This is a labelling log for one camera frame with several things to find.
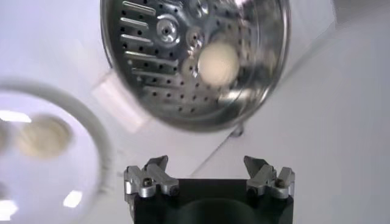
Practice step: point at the large white plate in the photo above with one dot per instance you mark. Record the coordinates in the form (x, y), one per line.
(45, 182)

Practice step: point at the perforated steel steamer basket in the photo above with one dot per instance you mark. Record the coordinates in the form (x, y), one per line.
(158, 76)

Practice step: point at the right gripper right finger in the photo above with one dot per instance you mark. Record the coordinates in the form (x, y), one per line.
(262, 178)

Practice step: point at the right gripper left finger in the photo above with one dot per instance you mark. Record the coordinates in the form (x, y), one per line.
(152, 179)

